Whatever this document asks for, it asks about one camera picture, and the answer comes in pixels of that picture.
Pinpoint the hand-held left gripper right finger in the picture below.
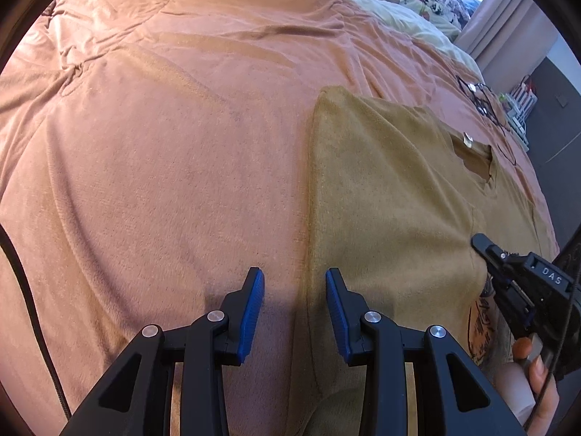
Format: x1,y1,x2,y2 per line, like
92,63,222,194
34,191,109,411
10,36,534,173
326,269,527,436

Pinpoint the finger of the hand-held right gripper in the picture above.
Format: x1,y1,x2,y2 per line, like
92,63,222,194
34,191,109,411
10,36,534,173
472,233,509,282

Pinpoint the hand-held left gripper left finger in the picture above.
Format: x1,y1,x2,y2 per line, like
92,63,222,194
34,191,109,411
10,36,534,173
59,267,265,436

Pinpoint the brown t-shirt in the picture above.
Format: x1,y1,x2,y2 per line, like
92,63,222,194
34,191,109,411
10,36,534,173
290,85,561,436

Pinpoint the person's right hand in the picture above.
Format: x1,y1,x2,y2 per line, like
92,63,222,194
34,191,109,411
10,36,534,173
513,340,560,436

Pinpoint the printed light garment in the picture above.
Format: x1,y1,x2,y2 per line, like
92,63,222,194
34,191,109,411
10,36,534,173
470,282,518,368

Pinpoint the white storage rack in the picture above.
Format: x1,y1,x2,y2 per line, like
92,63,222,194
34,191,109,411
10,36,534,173
501,75,539,150

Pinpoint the orange blanket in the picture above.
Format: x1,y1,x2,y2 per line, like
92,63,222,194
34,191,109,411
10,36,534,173
0,0,561,436

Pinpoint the pink curtain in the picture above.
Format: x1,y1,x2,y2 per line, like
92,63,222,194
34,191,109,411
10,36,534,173
454,0,552,71

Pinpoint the pile of colourful bedding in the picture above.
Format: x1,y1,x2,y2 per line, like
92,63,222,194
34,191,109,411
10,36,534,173
290,0,482,73

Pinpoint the tangled black cable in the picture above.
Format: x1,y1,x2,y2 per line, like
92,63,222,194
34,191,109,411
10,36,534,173
456,73,518,164

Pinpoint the thick black cable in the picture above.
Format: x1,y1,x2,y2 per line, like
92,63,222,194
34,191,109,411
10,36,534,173
0,225,73,419

